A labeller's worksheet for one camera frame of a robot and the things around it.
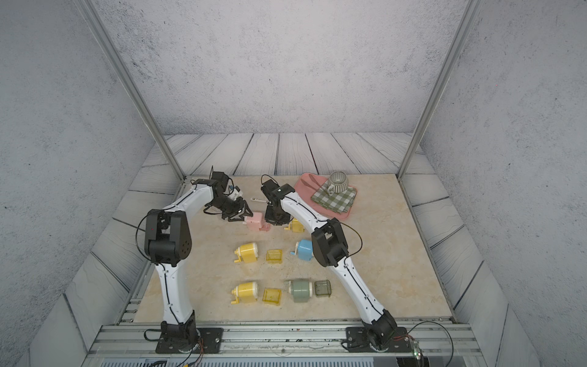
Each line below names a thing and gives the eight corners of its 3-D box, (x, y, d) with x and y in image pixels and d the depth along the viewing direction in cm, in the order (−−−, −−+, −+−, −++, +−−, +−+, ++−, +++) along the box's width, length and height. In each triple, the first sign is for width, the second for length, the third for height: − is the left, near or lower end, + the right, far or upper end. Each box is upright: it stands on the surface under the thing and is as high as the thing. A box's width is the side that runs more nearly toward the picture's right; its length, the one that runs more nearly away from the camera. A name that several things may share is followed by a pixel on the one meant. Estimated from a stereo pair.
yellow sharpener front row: (235, 306, 82) (229, 298, 76) (235, 294, 85) (230, 285, 78) (259, 301, 83) (255, 293, 77) (258, 290, 86) (255, 281, 79)
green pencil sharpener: (284, 302, 83) (283, 294, 77) (285, 287, 86) (284, 278, 80) (311, 302, 83) (312, 294, 77) (311, 287, 86) (312, 278, 80)
